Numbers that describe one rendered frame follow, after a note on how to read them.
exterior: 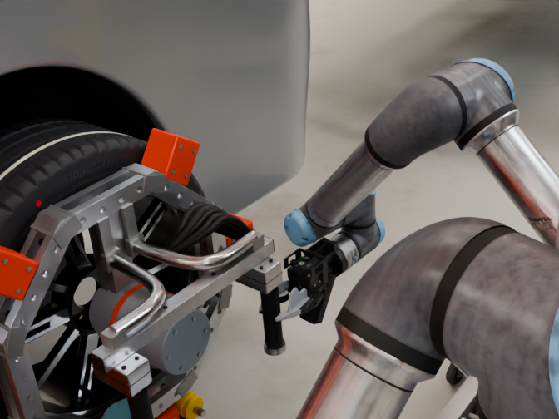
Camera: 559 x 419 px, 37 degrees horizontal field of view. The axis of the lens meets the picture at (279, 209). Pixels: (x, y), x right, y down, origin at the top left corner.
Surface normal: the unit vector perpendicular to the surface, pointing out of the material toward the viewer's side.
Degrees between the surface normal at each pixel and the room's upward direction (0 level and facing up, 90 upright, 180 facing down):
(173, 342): 90
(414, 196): 0
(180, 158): 90
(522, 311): 45
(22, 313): 90
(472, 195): 0
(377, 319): 52
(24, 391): 90
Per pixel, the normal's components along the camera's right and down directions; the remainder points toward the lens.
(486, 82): 0.35, -0.47
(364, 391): -0.11, -0.04
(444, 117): 0.25, 0.22
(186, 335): 0.77, 0.27
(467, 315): -0.73, -0.04
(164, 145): -0.55, -0.15
